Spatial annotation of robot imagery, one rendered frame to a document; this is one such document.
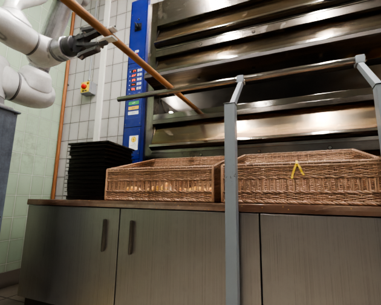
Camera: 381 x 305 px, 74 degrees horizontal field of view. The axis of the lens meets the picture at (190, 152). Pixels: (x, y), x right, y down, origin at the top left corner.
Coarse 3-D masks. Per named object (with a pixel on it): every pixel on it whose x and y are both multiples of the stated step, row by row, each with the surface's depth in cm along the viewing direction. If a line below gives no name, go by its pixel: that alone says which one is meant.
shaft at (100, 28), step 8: (64, 0) 75; (72, 0) 76; (72, 8) 78; (80, 8) 79; (80, 16) 81; (88, 16) 82; (96, 24) 86; (104, 32) 90; (120, 40) 98; (120, 48) 99; (128, 48) 102; (128, 56) 105; (136, 56) 106; (144, 64) 112; (152, 72) 119; (160, 80) 127; (184, 96) 152; (192, 104) 162
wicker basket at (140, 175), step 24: (120, 168) 121; (144, 168) 116; (168, 168) 112; (192, 168) 108; (216, 168) 106; (120, 192) 119; (144, 192) 115; (168, 192) 111; (192, 192) 106; (216, 192) 108
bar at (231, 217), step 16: (320, 64) 106; (336, 64) 104; (352, 64) 103; (224, 80) 122; (240, 80) 118; (368, 80) 88; (128, 96) 143; (144, 96) 140; (224, 112) 95; (224, 128) 94; (224, 144) 93; (224, 160) 92
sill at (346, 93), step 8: (360, 88) 132; (368, 88) 131; (304, 96) 142; (312, 96) 141; (320, 96) 139; (328, 96) 138; (336, 96) 136; (344, 96) 135; (352, 96) 133; (240, 104) 156; (248, 104) 154; (256, 104) 152; (264, 104) 150; (272, 104) 149; (280, 104) 147; (176, 112) 173; (184, 112) 170; (192, 112) 168; (200, 112) 166; (208, 112) 164; (216, 112) 162
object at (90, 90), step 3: (87, 81) 201; (90, 81) 201; (81, 84) 203; (87, 84) 201; (90, 84) 200; (93, 84) 203; (87, 87) 200; (90, 87) 200; (93, 87) 203; (81, 90) 202; (84, 90) 201; (87, 90) 199; (90, 90) 200; (93, 90) 203; (81, 93) 202; (84, 93) 202; (87, 93) 202; (90, 93) 202; (93, 93) 203; (87, 96) 208
